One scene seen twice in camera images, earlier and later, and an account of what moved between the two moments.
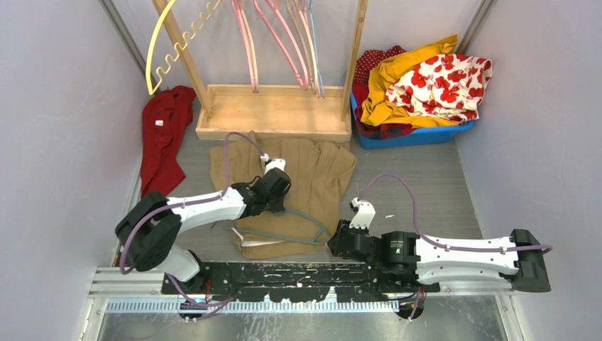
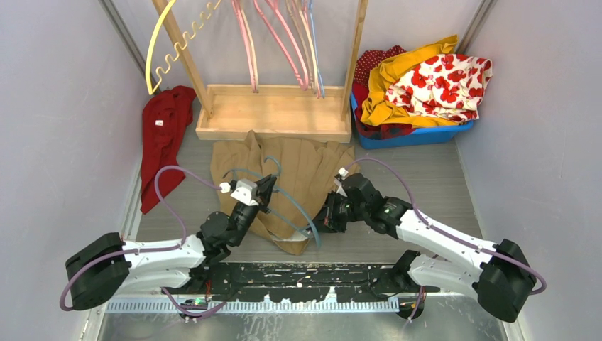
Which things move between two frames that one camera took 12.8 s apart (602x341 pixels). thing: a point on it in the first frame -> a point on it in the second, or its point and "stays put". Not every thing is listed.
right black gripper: (343, 225) -> (326, 220)
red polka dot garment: (368, 59) stays put
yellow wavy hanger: (179, 48) stays put
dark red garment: (165, 112) stays put
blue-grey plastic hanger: (288, 237) -> (279, 170)
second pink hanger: (273, 5) stays put
